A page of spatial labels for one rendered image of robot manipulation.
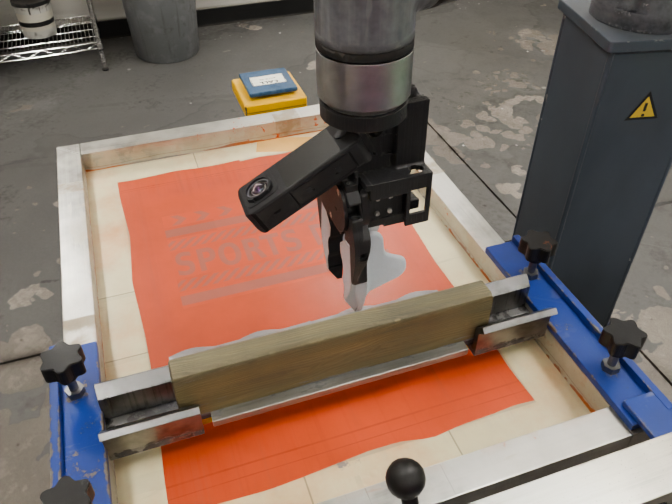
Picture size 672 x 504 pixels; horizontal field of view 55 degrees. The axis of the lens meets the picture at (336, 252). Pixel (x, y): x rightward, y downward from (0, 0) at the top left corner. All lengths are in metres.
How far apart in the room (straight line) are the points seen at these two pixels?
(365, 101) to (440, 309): 0.30
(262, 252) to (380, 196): 0.42
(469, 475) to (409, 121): 0.34
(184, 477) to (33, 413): 1.42
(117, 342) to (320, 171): 0.42
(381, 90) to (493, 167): 2.47
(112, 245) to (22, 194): 2.02
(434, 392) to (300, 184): 0.34
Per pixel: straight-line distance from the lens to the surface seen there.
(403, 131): 0.54
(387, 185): 0.54
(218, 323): 0.84
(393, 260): 0.60
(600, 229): 1.23
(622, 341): 0.72
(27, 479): 1.97
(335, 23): 0.47
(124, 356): 0.83
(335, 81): 0.49
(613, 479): 0.64
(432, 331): 0.72
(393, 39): 0.48
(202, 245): 0.96
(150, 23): 3.85
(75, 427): 0.72
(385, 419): 0.73
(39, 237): 2.72
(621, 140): 1.13
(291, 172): 0.53
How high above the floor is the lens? 1.56
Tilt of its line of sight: 40 degrees down
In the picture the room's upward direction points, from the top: straight up
